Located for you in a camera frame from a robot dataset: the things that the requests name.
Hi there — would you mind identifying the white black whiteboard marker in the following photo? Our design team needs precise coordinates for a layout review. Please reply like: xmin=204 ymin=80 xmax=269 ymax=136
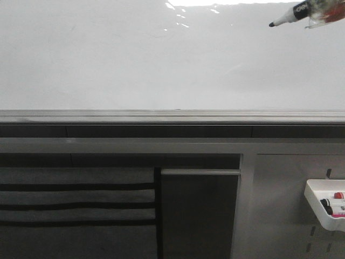
xmin=269 ymin=1 xmax=344 ymax=29

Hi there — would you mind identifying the white whiteboard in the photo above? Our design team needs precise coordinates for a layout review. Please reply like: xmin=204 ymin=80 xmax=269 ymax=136
xmin=1 ymin=1 xmax=344 ymax=124

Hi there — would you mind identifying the dark grey board panel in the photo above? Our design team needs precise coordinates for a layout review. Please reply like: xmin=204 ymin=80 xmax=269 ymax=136
xmin=162 ymin=168 xmax=240 ymax=258

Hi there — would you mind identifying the grey pegboard panel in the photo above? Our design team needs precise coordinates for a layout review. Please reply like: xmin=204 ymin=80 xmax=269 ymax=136
xmin=248 ymin=155 xmax=344 ymax=258

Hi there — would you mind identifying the grey black striped panel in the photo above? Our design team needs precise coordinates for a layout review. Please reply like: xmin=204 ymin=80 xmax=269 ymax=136
xmin=1 ymin=167 xmax=158 ymax=258

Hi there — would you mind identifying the white plastic marker tray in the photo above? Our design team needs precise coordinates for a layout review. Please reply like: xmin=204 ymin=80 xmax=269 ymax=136
xmin=304 ymin=179 xmax=344 ymax=232

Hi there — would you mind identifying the black capped marker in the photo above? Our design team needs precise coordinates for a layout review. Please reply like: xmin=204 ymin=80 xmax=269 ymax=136
xmin=320 ymin=199 xmax=344 ymax=207

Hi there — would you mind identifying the red capped marker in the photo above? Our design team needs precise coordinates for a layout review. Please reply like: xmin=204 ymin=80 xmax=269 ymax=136
xmin=334 ymin=192 xmax=345 ymax=199

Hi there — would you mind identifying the grey metal stand frame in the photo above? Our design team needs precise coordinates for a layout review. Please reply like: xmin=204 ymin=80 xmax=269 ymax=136
xmin=1 ymin=138 xmax=344 ymax=258

